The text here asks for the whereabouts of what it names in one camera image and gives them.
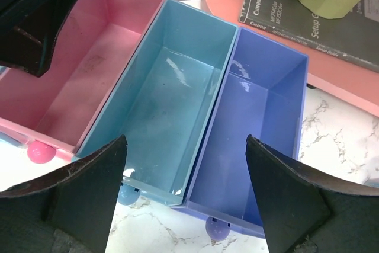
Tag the pink two-tier shelf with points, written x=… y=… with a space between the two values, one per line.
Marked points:
x=351 y=83

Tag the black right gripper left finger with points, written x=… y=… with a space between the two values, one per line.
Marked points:
x=67 y=210

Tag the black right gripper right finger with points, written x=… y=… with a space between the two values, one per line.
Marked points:
x=306 y=210

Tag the pink plastic bin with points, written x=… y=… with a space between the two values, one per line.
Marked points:
x=55 y=112

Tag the light blue plastic bin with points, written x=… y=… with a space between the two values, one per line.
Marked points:
x=163 y=101

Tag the grey Canon setup guide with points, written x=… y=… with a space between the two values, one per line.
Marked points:
x=353 y=38

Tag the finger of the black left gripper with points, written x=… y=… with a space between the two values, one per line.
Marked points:
x=29 y=31

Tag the purple blue plastic bin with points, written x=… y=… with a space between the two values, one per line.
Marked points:
x=262 y=94

